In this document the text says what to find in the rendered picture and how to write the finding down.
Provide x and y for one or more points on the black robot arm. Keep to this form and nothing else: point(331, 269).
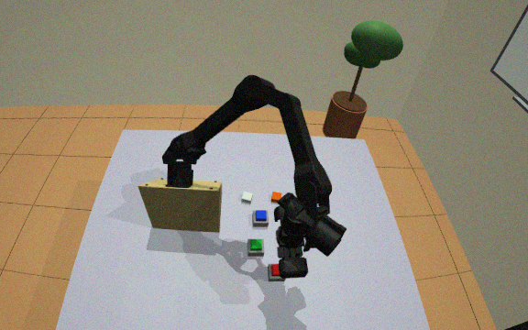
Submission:
point(312, 186)

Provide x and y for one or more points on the green button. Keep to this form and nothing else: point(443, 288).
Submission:
point(255, 248)

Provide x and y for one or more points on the blue button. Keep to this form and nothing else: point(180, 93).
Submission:
point(260, 218)

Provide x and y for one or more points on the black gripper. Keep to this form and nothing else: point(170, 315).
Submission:
point(289, 250)

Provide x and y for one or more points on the red button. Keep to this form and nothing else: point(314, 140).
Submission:
point(273, 271)

